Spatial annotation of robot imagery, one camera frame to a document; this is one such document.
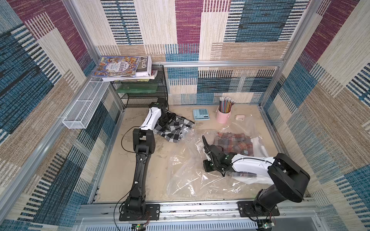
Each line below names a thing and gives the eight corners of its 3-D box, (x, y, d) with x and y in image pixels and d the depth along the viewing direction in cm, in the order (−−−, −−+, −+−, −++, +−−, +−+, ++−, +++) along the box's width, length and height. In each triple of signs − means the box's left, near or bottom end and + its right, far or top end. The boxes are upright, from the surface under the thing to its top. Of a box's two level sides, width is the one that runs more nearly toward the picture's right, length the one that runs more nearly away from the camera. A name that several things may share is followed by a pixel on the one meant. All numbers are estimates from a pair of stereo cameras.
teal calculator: (193, 120, 113) (193, 118, 112) (192, 110, 120) (193, 109, 118) (209, 120, 113) (210, 118, 111) (208, 110, 120) (208, 108, 118)
